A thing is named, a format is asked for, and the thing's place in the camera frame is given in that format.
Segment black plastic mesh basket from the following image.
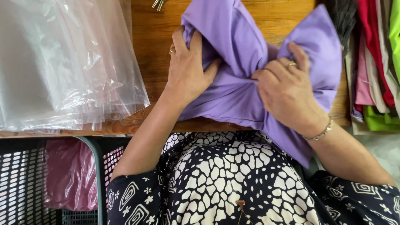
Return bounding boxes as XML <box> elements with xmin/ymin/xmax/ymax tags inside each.
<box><xmin>0</xmin><ymin>136</ymin><xmax>104</xmax><ymax>225</ymax></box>
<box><xmin>93</xmin><ymin>136</ymin><xmax>132</xmax><ymax>225</ymax></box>

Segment purple garment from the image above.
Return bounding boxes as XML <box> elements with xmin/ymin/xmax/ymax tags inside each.
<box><xmin>165</xmin><ymin>0</ymin><xmax>343</xmax><ymax>169</ymax></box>

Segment black white patterned dress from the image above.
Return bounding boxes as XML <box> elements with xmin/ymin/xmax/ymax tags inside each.
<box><xmin>106</xmin><ymin>131</ymin><xmax>400</xmax><ymax>225</ymax></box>

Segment brown pendant on chain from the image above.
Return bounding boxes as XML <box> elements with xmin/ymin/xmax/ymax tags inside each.
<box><xmin>236</xmin><ymin>199</ymin><xmax>254</xmax><ymax>225</ymax></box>

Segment red garment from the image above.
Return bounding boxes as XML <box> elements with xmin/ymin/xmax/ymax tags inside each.
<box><xmin>357</xmin><ymin>0</ymin><xmax>396</xmax><ymax>109</ymax></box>

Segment pink garment in plastic bag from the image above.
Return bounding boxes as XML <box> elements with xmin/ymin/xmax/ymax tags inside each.
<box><xmin>43</xmin><ymin>138</ymin><xmax>99</xmax><ymax>212</ymax></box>

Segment lime green garment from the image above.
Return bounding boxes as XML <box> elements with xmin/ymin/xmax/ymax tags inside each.
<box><xmin>388</xmin><ymin>0</ymin><xmax>400</xmax><ymax>82</ymax></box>
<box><xmin>362</xmin><ymin>105</ymin><xmax>400</xmax><ymax>132</ymax></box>

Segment stack of clear plastic bags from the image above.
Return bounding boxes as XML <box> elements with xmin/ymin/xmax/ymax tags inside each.
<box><xmin>0</xmin><ymin>0</ymin><xmax>151</xmax><ymax>134</ymax></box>

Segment person's left hand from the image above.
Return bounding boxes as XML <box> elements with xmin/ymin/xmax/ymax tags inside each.
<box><xmin>165</xmin><ymin>26</ymin><xmax>221</xmax><ymax>106</ymax></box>

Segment metal keys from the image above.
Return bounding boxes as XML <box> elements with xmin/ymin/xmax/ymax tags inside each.
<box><xmin>151</xmin><ymin>0</ymin><xmax>167</xmax><ymax>12</ymax></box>

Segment gold bracelet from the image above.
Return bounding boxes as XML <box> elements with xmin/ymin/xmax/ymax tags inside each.
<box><xmin>301</xmin><ymin>116</ymin><xmax>334</xmax><ymax>141</ymax></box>

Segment person's right hand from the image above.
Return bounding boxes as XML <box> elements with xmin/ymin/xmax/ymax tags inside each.
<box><xmin>251</xmin><ymin>42</ymin><xmax>329</xmax><ymax>137</ymax></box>

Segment dark grey brush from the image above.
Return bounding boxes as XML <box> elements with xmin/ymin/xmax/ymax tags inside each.
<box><xmin>323</xmin><ymin>0</ymin><xmax>359</xmax><ymax>59</ymax></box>

